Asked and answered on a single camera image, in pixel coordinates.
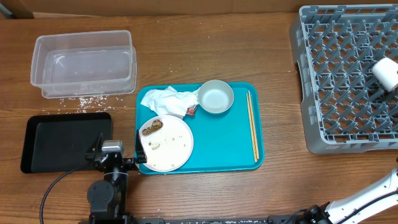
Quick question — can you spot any wooden chopstick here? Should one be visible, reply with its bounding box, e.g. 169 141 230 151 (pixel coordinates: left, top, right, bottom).
248 91 259 162
246 91 258 163

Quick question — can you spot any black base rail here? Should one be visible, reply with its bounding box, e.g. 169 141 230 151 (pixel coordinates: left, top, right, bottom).
133 215 290 224

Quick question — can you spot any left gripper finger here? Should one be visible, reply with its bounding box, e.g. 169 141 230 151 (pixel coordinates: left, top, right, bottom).
135 130 147 164
88 132 103 153

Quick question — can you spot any cardboard backdrop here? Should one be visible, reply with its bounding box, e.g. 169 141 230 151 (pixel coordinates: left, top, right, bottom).
1 0 396 19

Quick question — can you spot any grey dishwasher rack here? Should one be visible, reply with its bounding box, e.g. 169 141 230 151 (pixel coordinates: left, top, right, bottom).
290 4 397 154

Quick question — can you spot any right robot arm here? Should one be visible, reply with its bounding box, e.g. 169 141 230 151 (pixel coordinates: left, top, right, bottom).
294 168 397 224

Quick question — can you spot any red sauce packet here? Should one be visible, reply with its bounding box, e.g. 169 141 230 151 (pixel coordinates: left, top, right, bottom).
186 105 198 116

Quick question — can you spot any black tray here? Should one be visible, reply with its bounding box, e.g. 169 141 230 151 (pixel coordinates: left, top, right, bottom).
20 112 113 174

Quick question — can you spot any white cup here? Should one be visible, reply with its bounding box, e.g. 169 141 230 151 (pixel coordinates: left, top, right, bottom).
371 57 398 92

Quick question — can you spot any clear plastic bin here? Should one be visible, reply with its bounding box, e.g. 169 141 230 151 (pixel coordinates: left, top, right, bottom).
30 30 137 99

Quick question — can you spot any teal serving tray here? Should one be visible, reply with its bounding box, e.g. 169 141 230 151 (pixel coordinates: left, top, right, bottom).
136 82 265 175

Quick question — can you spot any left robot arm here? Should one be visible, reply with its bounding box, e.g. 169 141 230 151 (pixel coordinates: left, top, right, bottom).
85 133 147 223

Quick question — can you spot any white round plate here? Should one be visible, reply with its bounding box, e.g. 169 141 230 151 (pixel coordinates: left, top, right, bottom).
139 115 194 172

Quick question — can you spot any crumpled white napkin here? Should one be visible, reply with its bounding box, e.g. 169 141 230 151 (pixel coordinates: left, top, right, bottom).
141 86 199 119

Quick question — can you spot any grey bowl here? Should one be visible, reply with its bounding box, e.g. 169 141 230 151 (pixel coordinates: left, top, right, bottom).
197 80 234 114

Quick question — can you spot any brown food scrap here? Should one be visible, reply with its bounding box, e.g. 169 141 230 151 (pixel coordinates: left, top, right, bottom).
142 119 164 136

